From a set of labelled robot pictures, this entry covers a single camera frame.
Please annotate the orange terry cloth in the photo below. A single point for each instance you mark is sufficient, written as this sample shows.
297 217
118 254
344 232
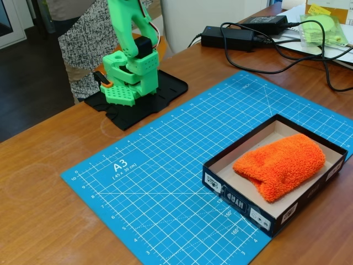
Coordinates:
281 165

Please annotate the green 3D-printed robot arm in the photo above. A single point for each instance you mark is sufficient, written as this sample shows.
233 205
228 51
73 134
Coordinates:
129 69

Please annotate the blue A3 cutting mat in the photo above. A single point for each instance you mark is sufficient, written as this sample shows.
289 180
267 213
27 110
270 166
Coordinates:
154 193

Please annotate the orange and black table clamp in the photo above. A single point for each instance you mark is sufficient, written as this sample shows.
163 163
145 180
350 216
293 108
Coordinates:
104 80

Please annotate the black cardboard box, white inside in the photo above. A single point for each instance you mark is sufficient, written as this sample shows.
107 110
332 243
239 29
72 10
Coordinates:
242 205

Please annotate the large black power adapter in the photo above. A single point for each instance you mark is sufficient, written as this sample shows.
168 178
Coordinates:
215 37

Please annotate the person in speckled clothing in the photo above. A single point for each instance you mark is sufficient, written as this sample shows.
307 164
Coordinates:
80 52

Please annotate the flat black power adapter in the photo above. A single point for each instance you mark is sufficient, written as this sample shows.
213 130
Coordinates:
264 21

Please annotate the white paper sheets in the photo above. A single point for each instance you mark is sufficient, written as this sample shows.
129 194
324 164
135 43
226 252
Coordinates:
298 41

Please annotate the clear bag with green parts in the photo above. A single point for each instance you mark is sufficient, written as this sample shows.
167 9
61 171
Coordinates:
328 33

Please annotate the yellow sticky note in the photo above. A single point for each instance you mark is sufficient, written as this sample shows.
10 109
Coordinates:
318 9

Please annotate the white framed glass door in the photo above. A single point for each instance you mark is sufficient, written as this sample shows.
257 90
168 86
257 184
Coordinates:
16 33

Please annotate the brown cardboard envelope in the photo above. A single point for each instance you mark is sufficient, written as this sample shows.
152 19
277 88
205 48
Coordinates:
339 11

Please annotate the black plastic base plate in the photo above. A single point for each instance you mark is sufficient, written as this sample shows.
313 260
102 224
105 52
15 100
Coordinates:
168 88

